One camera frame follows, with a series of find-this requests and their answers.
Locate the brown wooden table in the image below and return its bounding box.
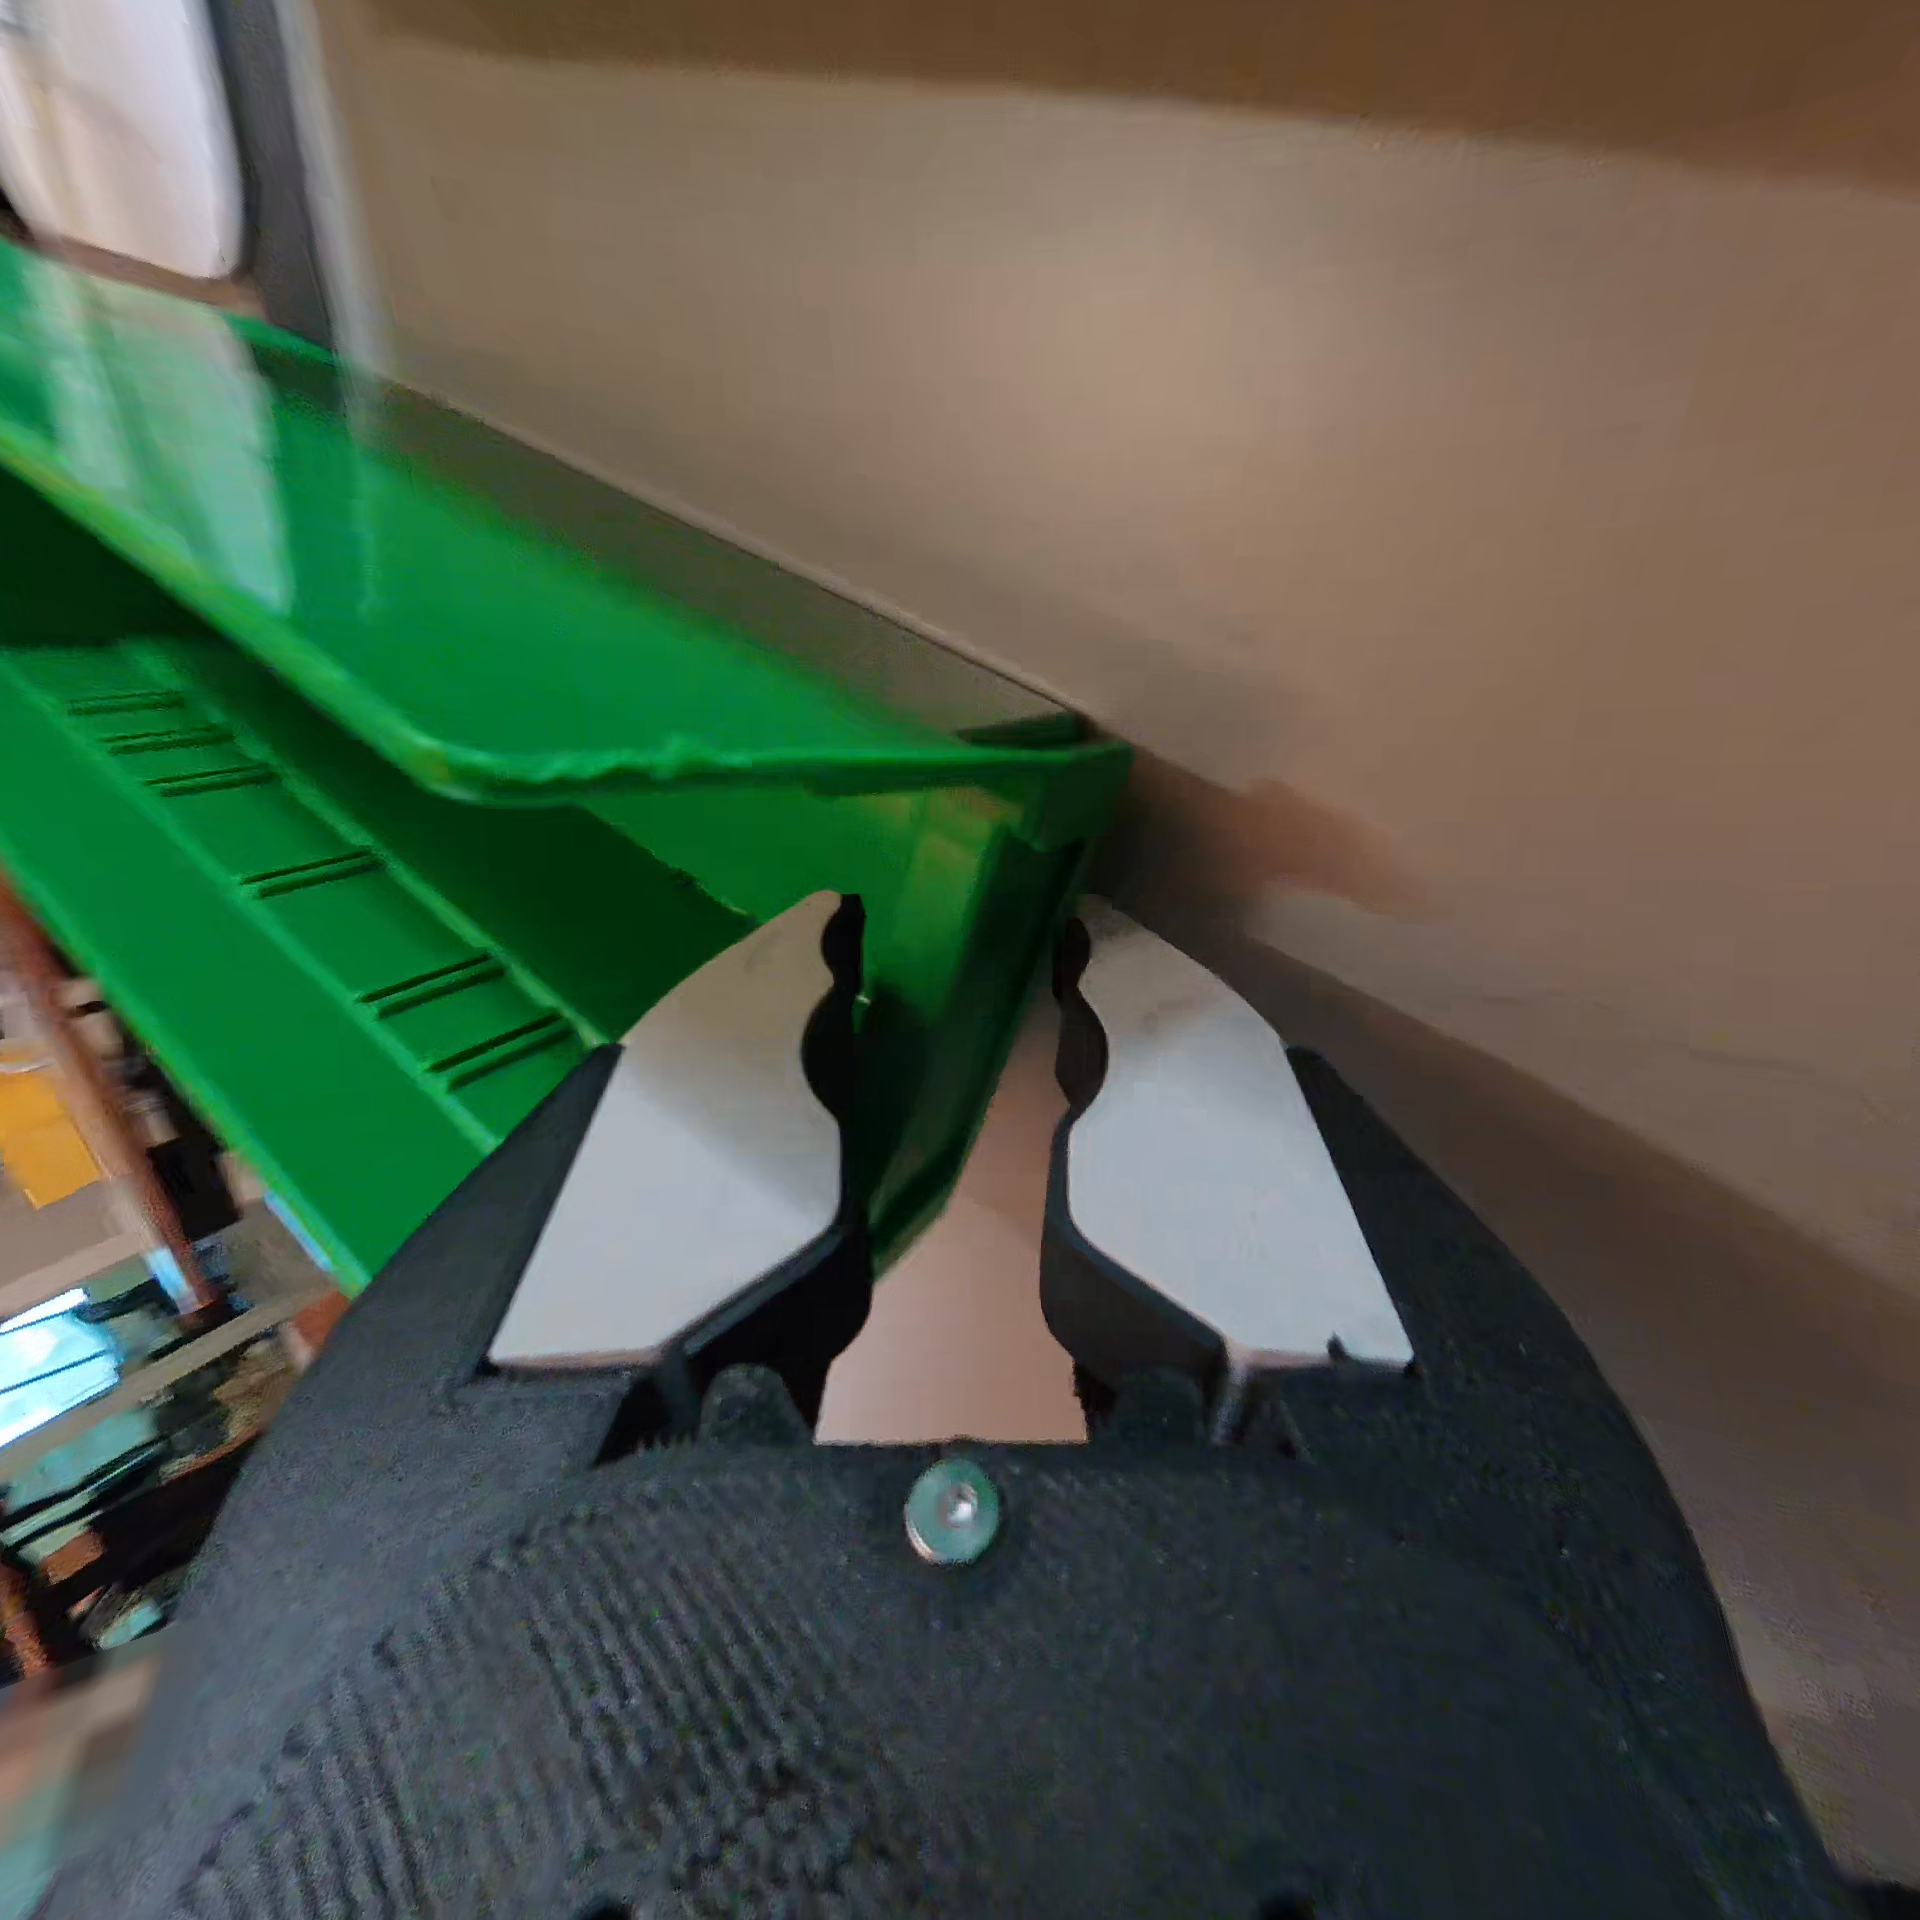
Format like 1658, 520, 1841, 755
0, 885, 201, 1310

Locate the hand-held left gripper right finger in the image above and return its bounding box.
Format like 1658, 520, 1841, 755
1039, 895, 1417, 1432

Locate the yellow plastic bin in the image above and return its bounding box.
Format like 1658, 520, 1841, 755
0, 1048, 99, 1212

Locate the green plastic bin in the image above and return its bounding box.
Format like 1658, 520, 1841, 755
0, 240, 1135, 1299

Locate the white board stand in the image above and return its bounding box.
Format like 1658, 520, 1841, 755
0, 0, 249, 284

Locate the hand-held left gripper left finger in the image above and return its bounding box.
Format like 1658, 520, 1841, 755
487, 886, 880, 1374

